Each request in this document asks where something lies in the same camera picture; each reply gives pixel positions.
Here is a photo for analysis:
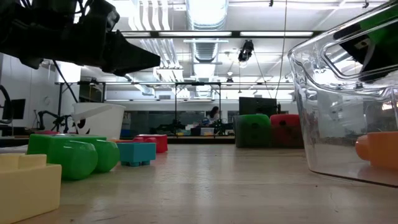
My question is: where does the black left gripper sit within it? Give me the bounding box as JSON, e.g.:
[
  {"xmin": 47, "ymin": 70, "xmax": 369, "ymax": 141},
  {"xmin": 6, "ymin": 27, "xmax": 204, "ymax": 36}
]
[{"xmin": 0, "ymin": 0, "xmax": 162, "ymax": 77}]

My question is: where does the clear plastic bin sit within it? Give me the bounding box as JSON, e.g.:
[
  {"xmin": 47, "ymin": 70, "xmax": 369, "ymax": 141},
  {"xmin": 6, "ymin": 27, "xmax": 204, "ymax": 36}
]
[{"xmin": 287, "ymin": 0, "xmax": 398, "ymax": 189}]

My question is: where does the orange long toy block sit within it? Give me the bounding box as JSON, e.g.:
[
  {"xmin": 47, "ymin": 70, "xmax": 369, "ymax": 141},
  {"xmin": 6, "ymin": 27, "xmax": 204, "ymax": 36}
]
[{"xmin": 355, "ymin": 131, "xmax": 398, "ymax": 170}]

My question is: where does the red square toy block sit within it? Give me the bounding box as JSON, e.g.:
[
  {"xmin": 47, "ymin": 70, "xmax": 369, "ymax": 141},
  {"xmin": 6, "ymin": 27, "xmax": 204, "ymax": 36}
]
[{"xmin": 132, "ymin": 134, "xmax": 169, "ymax": 154}]

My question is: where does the teal toy block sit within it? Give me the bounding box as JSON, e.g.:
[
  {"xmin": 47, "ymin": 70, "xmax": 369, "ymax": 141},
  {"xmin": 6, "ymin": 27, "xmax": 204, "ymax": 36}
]
[{"xmin": 117, "ymin": 142, "xmax": 157, "ymax": 167}]

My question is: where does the large green toy block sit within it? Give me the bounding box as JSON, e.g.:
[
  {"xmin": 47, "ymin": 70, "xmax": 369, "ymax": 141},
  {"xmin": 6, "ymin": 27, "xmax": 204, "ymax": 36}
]
[{"xmin": 26, "ymin": 134, "xmax": 121, "ymax": 181}]

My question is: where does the green foam die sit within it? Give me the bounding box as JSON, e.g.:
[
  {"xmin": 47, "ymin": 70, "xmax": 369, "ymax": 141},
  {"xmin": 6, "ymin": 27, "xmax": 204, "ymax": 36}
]
[{"xmin": 233, "ymin": 114, "xmax": 272, "ymax": 149}]

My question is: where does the pale cream toy block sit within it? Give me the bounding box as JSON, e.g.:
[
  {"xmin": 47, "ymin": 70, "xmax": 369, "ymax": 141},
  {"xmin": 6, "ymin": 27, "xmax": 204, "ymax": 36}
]
[{"xmin": 0, "ymin": 152, "xmax": 62, "ymax": 224}]

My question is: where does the person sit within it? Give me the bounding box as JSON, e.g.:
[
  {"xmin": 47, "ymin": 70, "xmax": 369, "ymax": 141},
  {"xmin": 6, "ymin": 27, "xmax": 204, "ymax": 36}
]
[{"xmin": 208, "ymin": 106, "xmax": 220, "ymax": 124}]

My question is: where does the background workbench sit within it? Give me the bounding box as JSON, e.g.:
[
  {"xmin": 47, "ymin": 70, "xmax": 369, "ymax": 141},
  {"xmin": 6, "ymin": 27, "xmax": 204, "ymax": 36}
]
[{"xmin": 167, "ymin": 135, "xmax": 236, "ymax": 144}]

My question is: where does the black ceiling spotlight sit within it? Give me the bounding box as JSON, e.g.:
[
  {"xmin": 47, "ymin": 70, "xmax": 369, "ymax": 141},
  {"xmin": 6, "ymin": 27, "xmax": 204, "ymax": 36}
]
[{"xmin": 238, "ymin": 39, "xmax": 255, "ymax": 63}]

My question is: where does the far red toy block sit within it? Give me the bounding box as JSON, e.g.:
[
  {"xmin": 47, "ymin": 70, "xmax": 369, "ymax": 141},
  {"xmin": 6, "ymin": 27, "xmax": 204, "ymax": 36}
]
[{"xmin": 269, "ymin": 113, "xmax": 305, "ymax": 149}]

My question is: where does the black monitor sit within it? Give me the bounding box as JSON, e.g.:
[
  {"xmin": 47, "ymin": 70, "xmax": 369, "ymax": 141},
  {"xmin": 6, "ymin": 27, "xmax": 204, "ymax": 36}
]
[{"xmin": 238, "ymin": 96, "xmax": 277, "ymax": 116}]

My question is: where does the black metal table frame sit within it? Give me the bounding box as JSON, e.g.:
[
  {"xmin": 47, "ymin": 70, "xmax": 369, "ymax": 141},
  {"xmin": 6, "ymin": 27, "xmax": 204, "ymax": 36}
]
[{"xmin": 55, "ymin": 80, "xmax": 295, "ymax": 124}]

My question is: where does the thin black cable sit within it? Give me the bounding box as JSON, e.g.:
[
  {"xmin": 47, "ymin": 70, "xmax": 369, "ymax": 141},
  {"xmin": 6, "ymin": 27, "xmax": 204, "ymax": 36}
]
[{"xmin": 52, "ymin": 60, "xmax": 79, "ymax": 103}]

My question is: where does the silver ceiling duct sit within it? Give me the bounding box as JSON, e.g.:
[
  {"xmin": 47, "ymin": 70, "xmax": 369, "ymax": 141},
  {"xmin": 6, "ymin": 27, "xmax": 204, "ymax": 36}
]
[{"xmin": 185, "ymin": 0, "xmax": 229, "ymax": 99}]

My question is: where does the black overhead frame beam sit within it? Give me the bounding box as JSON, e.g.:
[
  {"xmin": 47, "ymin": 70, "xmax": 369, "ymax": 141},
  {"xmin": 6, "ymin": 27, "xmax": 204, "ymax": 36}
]
[{"xmin": 116, "ymin": 30, "xmax": 324, "ymax": 39}]

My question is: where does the black wall screen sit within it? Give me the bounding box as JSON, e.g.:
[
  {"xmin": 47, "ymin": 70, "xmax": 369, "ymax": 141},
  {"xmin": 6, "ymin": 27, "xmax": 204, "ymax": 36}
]
[{"xmin": 1, "ymin": 98, "xmax": 27, "ymax": 121}]

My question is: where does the thick black cable hose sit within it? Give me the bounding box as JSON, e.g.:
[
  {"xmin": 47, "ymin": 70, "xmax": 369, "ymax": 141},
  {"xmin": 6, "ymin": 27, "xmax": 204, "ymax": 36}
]
[{"xmin": 0, "ymin": 84, "xmax": 14, "ymax": 125}]

